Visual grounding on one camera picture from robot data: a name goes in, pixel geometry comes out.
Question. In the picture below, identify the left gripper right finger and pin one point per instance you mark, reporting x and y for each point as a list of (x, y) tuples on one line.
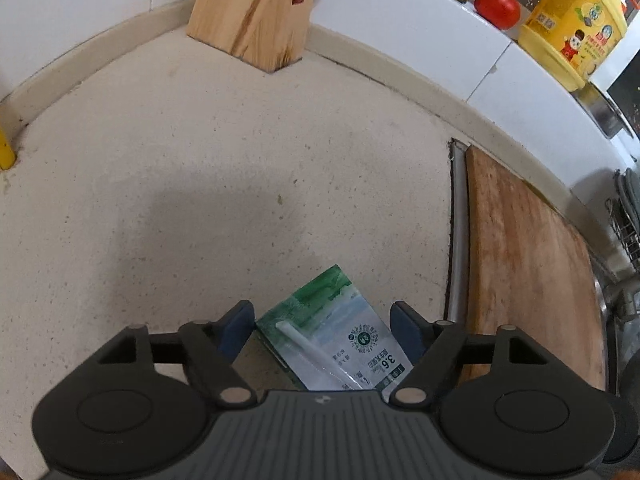
[(433, 349)]

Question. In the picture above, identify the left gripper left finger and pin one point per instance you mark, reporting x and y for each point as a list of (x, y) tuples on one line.
[(211, 348)]

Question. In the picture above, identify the green milk carton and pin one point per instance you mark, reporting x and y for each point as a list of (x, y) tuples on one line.
[(327, 337)]

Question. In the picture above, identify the wooden cutting board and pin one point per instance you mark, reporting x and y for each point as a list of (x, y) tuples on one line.
[(531, 269)]

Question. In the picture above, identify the metal dish rack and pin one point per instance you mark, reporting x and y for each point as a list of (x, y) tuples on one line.
[(623, 213)]

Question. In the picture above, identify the yellow gas pipe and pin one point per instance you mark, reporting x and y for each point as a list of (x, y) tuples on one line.
[(7, 154)]

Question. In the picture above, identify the small steel cup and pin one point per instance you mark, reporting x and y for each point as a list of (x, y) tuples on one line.
[(603, 111)]

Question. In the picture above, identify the wooden knife block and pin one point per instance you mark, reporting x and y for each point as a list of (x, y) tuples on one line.
[(267, 34)]

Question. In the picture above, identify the red tomato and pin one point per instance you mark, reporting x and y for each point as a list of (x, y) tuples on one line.
[(503, 14)]

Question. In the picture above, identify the yellow dish soap bottle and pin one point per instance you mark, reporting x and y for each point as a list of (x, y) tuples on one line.
[(570, 39)]

